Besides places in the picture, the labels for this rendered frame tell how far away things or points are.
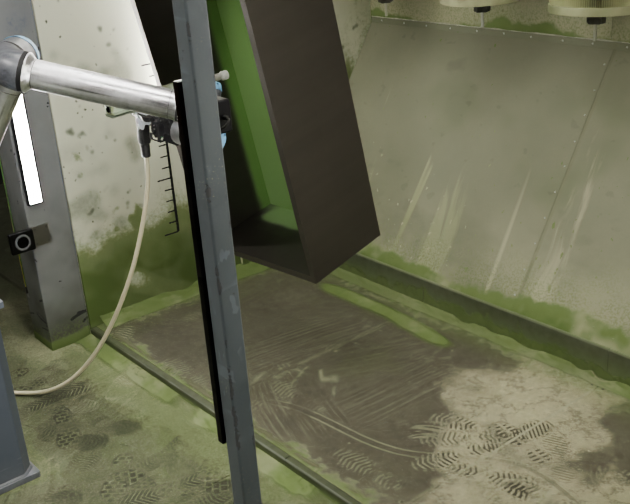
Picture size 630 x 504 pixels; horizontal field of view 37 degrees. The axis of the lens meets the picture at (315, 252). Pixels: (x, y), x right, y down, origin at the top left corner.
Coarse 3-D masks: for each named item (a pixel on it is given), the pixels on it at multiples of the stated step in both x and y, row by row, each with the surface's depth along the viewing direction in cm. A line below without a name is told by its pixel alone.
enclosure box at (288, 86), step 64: (256, 0) 280; (320, 0) 299; (256, 64) 289; (320, 64) 305; (256, 128) 367; (320, 128) 312; (256, 192) 380; (320, 192) 319; (256, 256) 353; (320, 256) 326
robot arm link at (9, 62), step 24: (0, 48) 264; (0, 72) 262; (24, 72) 261; (48, 72) 262; (72, 72) 263; (96, 72) 266; (72, 96) 266; (96, 96) 264; (120, 96) 264; (144, 96) 264; (168, 96) 265
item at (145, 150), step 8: (224, 72) 323; (216, 80) 321; (112, 112) 294; (120, 112) 295; (128, 112) 298; (136, 120) 304; (144, 128) 305; (144, 136) 306; (144, 144) 307; (144, 152) 309
